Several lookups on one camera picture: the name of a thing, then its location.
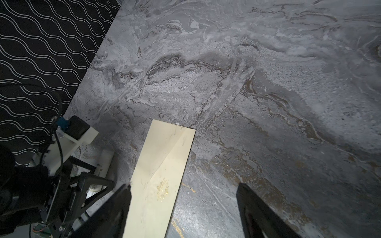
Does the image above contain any white glue stick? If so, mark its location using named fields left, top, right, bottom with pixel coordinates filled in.
left=89, top=149, right=115, bottom=192

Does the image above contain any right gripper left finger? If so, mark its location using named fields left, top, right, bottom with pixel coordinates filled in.
left=70, top=184, right=132, bottom=238

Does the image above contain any cream envelope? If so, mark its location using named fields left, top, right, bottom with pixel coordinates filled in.
left=123, top=120, right=196, bottom=238

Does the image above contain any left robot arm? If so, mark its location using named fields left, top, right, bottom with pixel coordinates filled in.
left=1, top=145, right=115, bottom=238

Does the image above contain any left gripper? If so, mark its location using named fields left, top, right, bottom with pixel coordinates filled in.
left=42, top=156, right=116, bottom=238

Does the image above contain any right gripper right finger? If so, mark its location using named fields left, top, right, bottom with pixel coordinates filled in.
left=236, top=183, right=300, bottom=238

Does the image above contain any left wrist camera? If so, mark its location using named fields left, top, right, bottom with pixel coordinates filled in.
left=32, top=115, right=99, bottom=176

